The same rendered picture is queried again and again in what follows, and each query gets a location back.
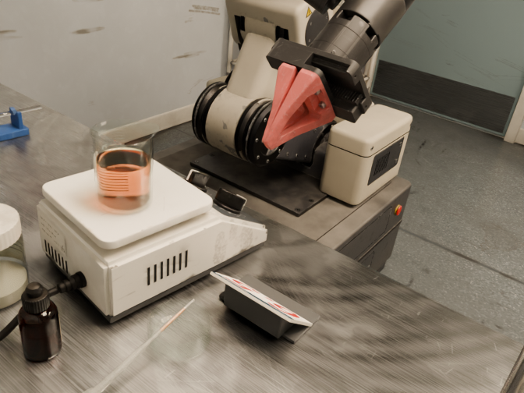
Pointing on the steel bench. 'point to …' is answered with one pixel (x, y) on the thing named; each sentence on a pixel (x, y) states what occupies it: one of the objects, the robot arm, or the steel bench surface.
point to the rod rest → (14, 129)
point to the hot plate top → (70, 203)
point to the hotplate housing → (143, 258)
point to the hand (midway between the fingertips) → (271, 139)
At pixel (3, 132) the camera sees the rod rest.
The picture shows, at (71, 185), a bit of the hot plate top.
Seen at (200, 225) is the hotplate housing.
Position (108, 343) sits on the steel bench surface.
